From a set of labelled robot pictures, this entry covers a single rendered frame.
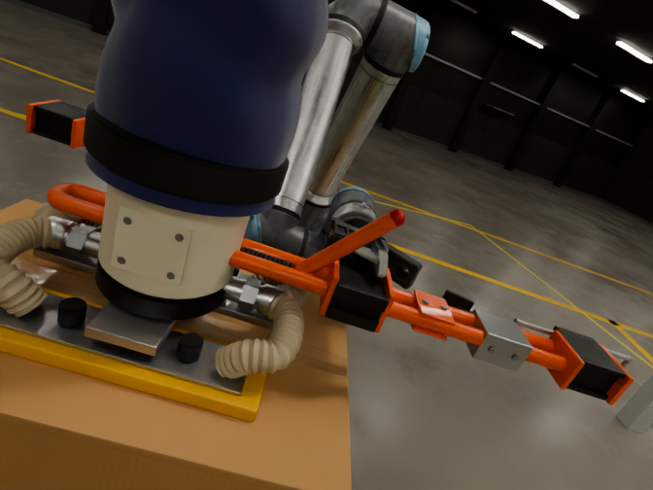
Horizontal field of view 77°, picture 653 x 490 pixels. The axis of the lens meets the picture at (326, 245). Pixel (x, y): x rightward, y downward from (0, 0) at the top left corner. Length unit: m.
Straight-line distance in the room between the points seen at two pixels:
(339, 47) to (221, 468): 0.83
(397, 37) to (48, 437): 0.96
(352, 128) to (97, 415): 0.91
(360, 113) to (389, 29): 0.21
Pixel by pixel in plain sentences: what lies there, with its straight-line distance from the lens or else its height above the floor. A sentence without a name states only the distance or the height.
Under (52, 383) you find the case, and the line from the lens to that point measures 0.54.
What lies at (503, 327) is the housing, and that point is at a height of 1.21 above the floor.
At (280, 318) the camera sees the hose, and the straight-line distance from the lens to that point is 0.54.
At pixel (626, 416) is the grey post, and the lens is 3.63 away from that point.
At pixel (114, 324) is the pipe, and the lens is 0.53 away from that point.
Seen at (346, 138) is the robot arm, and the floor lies 1.28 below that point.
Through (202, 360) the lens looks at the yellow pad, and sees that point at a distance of 0.54.
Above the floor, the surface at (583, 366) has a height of 1.21.
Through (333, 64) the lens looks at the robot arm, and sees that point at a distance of 0.98.
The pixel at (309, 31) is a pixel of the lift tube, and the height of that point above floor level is 1.47.
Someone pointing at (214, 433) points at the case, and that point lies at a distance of 0.50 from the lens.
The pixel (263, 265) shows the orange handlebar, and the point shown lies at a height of 1.20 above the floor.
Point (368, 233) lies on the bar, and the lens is 0.52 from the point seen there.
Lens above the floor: 1.45
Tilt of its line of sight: 23 degrees down
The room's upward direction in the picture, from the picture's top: 22 degrees clockwise
